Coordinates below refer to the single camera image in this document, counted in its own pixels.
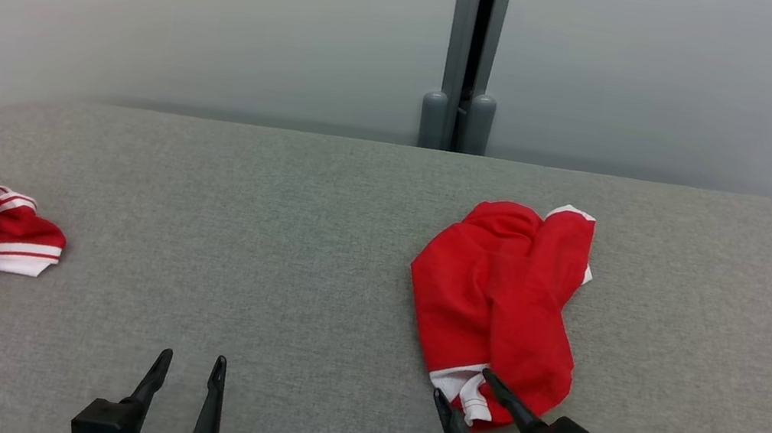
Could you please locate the plain red garment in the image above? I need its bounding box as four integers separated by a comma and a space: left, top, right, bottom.
386, 181, 604, 433

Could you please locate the grey metal partition post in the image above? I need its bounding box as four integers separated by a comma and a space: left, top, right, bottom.
415, 0, 515, 158

